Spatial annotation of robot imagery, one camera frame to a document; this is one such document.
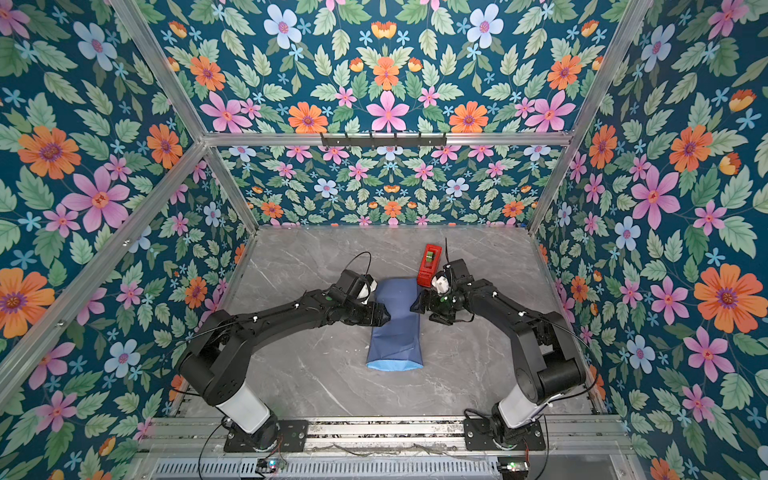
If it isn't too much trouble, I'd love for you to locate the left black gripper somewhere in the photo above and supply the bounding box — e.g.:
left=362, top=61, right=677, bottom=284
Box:
left=343, top=300, right=395, bottom=326

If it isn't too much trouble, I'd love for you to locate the light blue wrapping paper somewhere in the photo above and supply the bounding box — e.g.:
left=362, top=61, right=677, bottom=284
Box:
left=366, top=278, right=423, bottom=372

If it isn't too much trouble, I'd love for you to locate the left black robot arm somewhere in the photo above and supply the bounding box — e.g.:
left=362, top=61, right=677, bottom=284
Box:
left=176, top=269, right=391, bottom=439

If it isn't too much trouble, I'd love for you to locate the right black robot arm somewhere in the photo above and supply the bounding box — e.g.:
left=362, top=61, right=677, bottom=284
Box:
left=411, top=260, right=587, bottom=431

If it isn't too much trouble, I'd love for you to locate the red tape dispenser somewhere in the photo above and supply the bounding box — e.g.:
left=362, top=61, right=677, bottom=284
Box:
left=417, top=244, right=442, bottom=288

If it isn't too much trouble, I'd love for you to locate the white ventilation grille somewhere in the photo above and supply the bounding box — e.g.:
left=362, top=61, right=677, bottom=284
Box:
left=149, top=457, right=502, bottom=479

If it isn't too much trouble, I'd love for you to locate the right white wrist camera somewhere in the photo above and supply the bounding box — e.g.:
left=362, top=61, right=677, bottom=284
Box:
left=431, top=272, right=451, bottom=296

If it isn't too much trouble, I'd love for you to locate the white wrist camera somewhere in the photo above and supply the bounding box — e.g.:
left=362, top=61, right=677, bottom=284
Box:
left=357, top=275, right=378, bottom=303
left=431, top=272, right=451, bottom=296

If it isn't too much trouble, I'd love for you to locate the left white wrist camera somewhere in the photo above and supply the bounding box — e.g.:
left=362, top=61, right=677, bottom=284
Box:
left=357, top=275, right=378, bottom=303

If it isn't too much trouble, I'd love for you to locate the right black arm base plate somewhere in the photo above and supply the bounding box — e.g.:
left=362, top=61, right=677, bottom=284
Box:
left=463, top=415, right=547, bottom=452

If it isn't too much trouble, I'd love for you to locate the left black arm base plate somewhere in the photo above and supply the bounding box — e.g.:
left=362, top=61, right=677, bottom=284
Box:
left=223, top=418, right=309, bottom=453

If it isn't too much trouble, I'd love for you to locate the black hook rail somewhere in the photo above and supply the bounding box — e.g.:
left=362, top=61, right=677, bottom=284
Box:
left=320, top=133, right=448, bottom=148

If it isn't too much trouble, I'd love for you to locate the aluminium front mounting rail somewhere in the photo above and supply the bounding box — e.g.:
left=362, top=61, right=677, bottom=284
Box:
left=138, top=414, right=634, bottom=456

